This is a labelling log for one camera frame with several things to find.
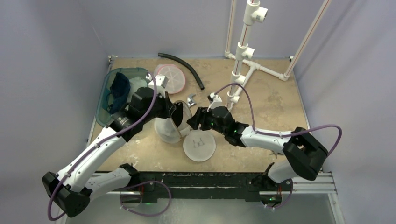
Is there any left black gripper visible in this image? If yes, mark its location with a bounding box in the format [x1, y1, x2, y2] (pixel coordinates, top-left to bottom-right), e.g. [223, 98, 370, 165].
[141, 90, 176, 124]

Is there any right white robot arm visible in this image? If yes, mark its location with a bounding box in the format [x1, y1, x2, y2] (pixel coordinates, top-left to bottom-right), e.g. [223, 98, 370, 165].
[187, 106, 328, 190]

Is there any black rubber hose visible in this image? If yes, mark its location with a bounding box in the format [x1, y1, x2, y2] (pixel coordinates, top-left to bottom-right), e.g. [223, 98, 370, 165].
[157, 52, 205, 91]

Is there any white PVC pipe rack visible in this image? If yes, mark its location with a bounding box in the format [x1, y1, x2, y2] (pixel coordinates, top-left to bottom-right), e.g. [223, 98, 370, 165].
[224, 0, 332, 111]

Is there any white cloth garment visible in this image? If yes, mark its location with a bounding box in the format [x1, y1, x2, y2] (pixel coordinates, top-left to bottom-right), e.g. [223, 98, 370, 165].
[129, 77, 148, 94]

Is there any red handled adjustable wrench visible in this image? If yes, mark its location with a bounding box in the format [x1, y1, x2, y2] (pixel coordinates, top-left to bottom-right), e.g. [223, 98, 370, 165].
[186, 94, 197, 108]

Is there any teal plastic bin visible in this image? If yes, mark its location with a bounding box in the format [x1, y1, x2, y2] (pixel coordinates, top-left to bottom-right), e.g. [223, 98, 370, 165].
[95, 67, 148, 127]

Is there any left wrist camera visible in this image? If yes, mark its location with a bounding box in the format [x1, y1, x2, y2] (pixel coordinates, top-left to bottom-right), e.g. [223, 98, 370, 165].
[145, 73, 169, 97]

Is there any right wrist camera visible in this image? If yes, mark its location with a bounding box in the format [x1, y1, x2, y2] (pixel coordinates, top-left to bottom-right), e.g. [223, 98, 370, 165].
[207, 92, 223, 112]

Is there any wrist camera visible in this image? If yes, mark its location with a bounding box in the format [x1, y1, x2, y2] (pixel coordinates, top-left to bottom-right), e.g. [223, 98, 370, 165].
[207, 92, 223, 112]
[145, 73, 169, 97]

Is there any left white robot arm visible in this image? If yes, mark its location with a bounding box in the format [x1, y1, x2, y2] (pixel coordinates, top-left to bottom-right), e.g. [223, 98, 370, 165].
[42, 87, 184, 221]

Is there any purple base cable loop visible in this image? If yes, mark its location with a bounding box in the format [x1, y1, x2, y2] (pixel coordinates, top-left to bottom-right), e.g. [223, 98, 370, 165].
[119, 181, 172, 217]

